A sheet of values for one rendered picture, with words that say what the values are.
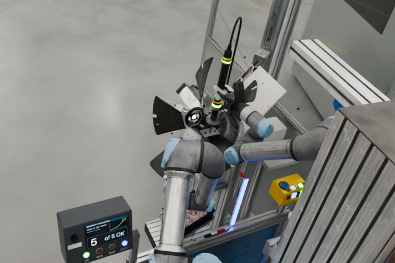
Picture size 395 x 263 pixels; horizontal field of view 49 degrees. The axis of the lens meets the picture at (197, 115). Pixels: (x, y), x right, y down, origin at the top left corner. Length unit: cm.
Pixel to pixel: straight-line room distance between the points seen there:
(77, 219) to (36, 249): 150
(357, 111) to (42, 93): 370
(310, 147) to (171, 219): 56
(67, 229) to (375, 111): 111
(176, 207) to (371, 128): 81
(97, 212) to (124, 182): 184
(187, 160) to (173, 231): 25
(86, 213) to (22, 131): 238
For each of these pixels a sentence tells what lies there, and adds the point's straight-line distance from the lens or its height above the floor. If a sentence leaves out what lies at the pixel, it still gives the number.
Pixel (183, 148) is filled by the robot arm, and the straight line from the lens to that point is 160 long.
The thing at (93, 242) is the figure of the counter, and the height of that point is 116.
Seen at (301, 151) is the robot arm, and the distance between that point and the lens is 163.
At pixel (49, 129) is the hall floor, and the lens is 401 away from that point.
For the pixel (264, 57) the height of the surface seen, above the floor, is 138.
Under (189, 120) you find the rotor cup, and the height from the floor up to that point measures 120.
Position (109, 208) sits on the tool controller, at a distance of 173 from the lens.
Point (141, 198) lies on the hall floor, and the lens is 343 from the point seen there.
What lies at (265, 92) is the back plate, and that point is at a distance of 241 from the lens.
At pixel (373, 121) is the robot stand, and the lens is 106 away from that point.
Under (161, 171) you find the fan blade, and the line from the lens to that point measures 229.
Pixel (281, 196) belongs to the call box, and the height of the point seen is 104.
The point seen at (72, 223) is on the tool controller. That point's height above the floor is 125.
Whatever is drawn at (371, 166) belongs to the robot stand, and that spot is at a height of 198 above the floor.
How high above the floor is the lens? 256
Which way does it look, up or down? 37 degrees down
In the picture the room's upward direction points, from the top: 11 degrees clockwise
